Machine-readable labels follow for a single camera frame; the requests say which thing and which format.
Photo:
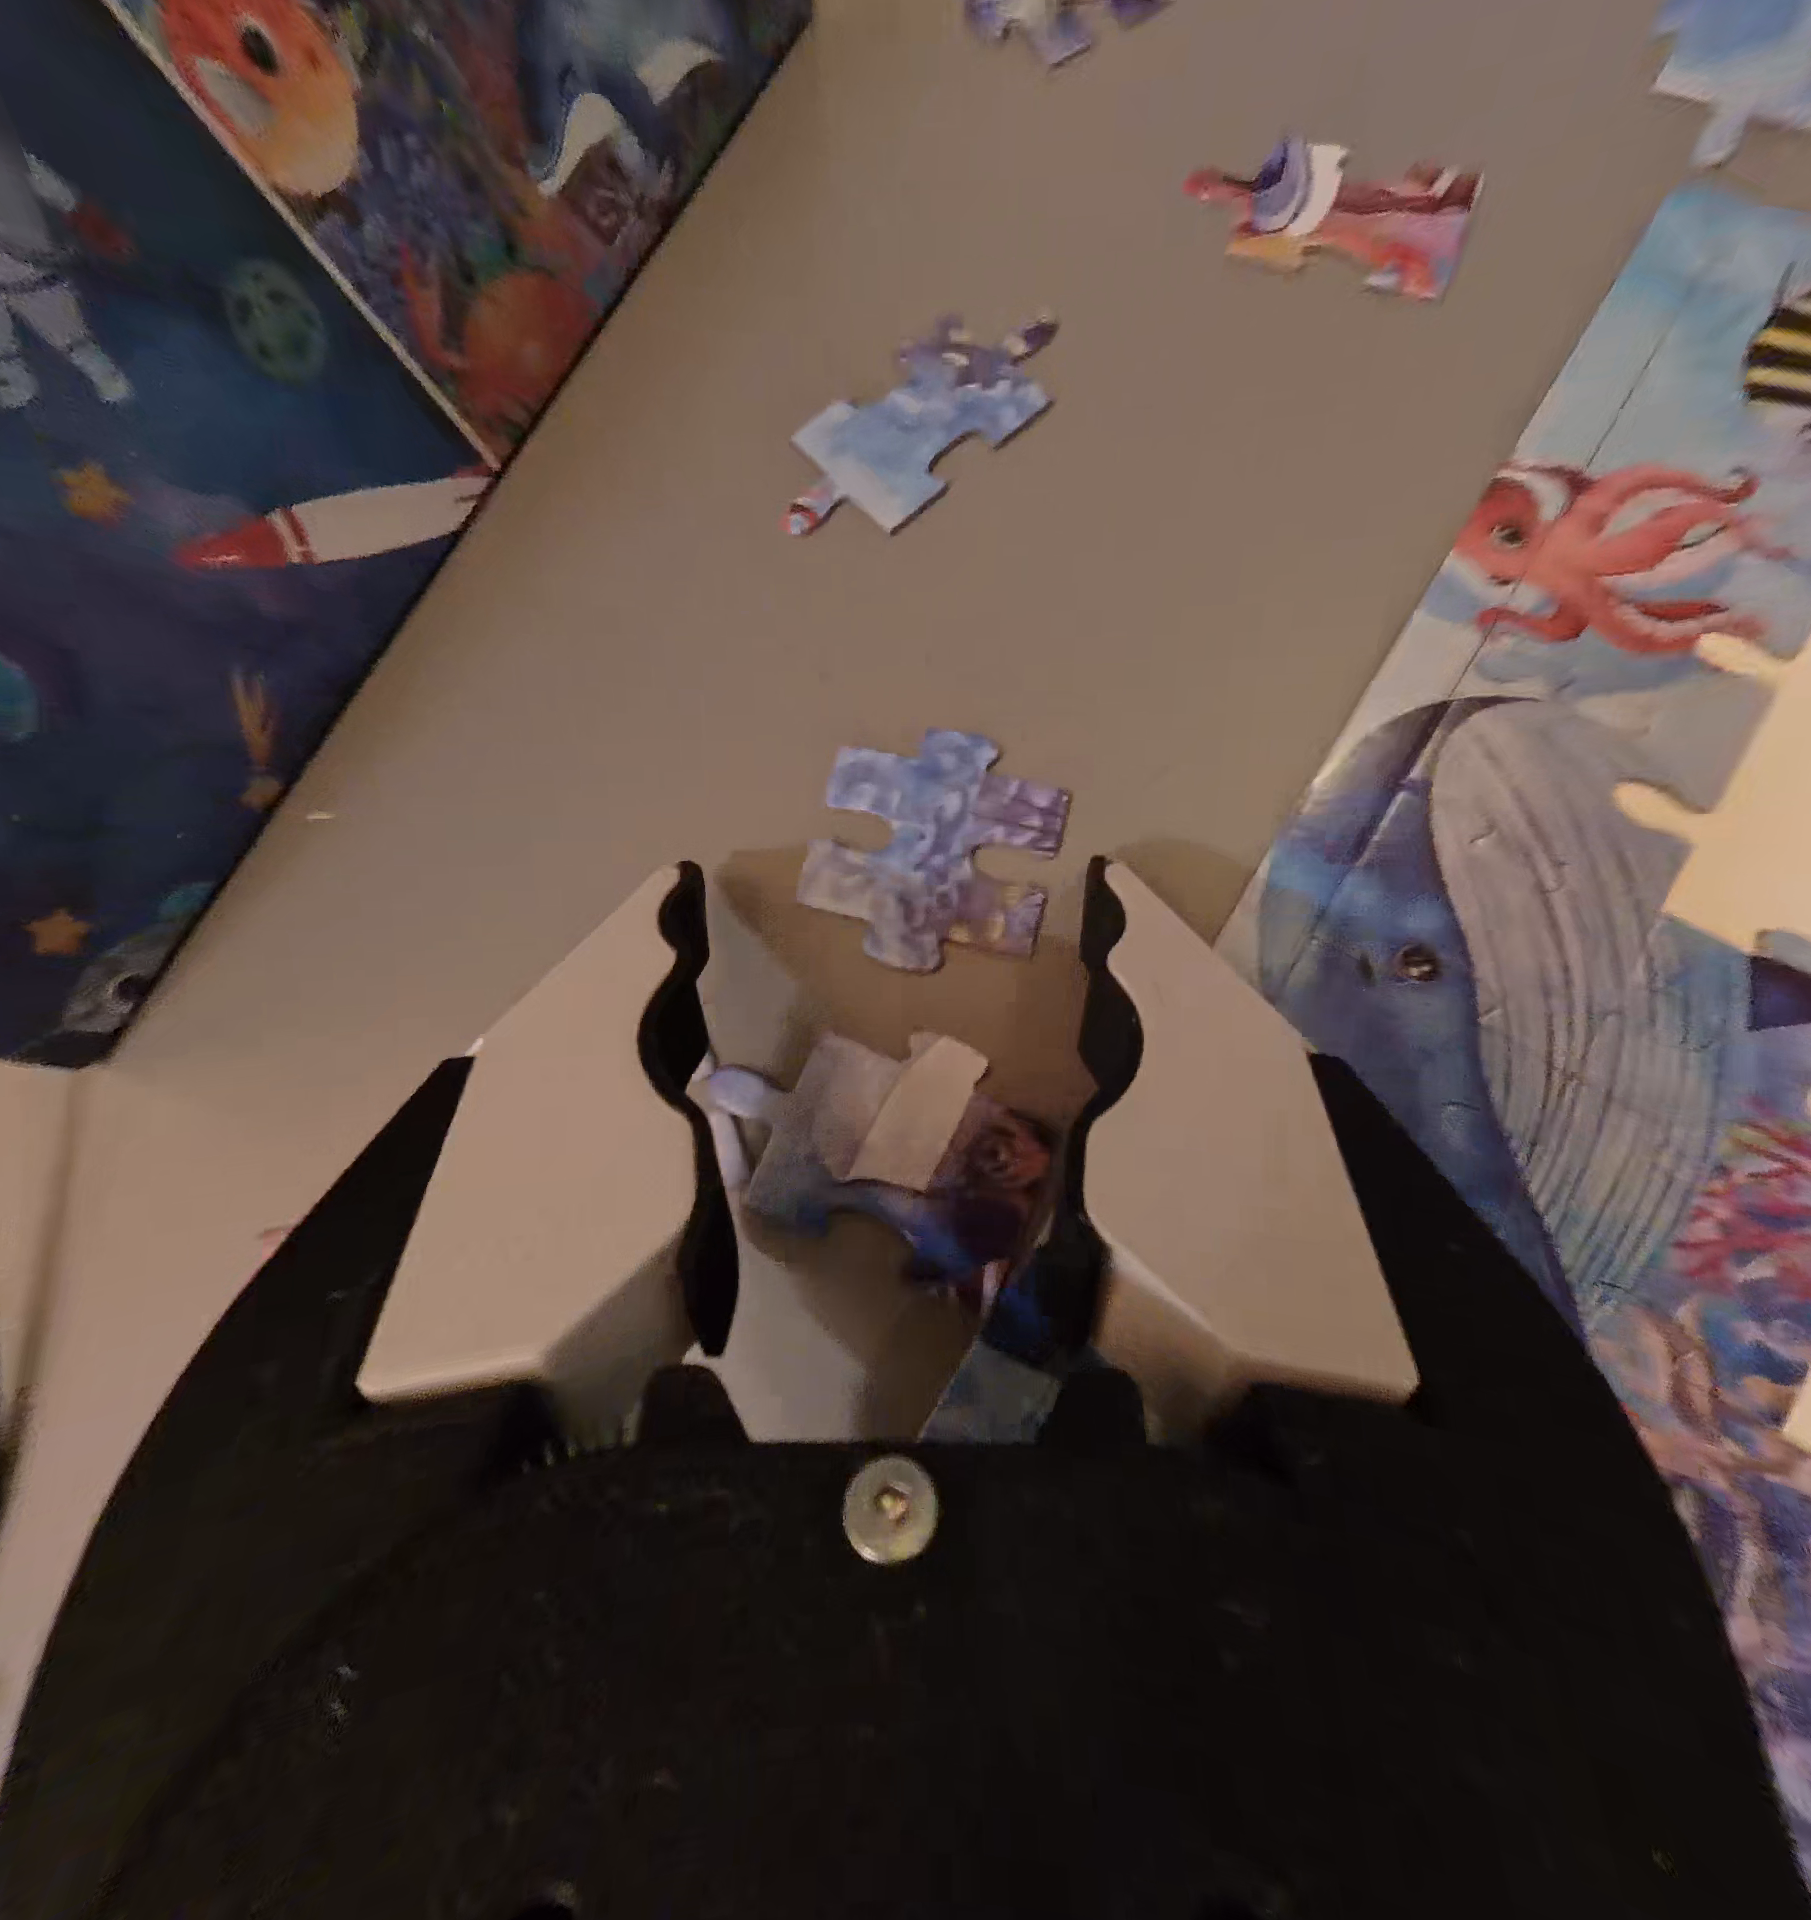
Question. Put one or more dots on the sea animal jigsaw puzzle board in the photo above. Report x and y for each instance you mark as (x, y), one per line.
(1521, 932)

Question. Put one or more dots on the illustrated puzzle box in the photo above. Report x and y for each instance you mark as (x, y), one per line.
(171, 525)

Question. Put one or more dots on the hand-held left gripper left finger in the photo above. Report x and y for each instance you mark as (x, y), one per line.
(544, 1203)

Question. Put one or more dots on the red coral puzzle piece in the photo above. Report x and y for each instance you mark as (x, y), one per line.
(1356, 225)

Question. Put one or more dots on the row of loose jigsaw pieces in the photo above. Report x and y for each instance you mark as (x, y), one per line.
(919, 437)

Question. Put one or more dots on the blue bubble puzzle piece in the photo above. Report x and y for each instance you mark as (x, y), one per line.
(937, 839)

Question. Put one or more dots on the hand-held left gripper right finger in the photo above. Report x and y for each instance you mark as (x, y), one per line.
(1250, 1203)

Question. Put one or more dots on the light blue puzzle piece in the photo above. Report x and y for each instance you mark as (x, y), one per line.
(1760, 68)

